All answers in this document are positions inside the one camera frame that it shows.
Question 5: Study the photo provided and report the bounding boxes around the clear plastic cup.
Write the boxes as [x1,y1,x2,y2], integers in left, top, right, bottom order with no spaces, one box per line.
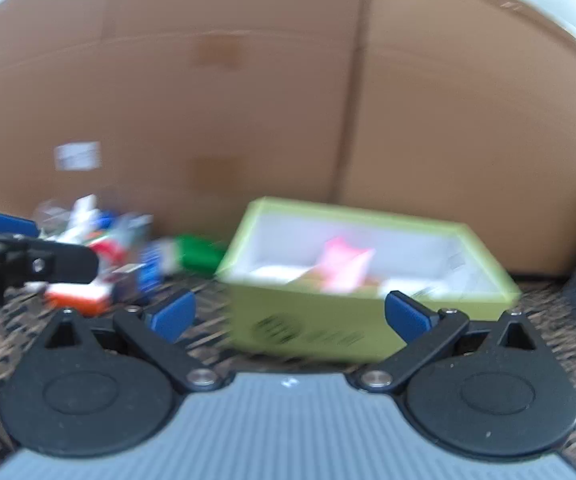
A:
[32,200,71,237]

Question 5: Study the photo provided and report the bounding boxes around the blue flat packet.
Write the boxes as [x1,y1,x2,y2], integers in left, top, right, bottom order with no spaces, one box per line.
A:
[137,240,166,299]

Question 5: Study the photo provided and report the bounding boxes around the white rolled socks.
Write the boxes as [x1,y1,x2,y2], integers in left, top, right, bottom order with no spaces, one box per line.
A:
[58,194,99,245]

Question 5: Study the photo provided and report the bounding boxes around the white orange box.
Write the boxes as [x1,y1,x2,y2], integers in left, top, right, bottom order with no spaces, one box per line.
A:
[44,283,111,318]

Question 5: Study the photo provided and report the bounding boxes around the red tape roll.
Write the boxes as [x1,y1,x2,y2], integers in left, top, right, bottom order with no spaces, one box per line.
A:
[88,236,128,274]

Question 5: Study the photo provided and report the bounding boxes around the white shipping label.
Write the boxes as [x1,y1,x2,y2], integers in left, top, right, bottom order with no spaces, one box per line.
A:
[54,141,102,171]

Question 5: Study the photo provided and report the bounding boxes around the green plastic case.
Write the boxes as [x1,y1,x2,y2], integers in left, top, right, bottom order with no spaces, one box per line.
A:
[173,234,226,278]

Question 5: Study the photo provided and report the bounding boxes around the pink item in box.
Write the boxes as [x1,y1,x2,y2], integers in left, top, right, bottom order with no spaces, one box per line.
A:
[314,237,376,294]

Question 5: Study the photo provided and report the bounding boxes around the lime green shoe box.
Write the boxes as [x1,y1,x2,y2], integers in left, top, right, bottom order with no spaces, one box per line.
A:
[216,197,520,362]

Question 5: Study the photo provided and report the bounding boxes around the large brown cardboard sheet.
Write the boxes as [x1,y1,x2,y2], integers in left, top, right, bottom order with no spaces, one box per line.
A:
[0,0,576,275]

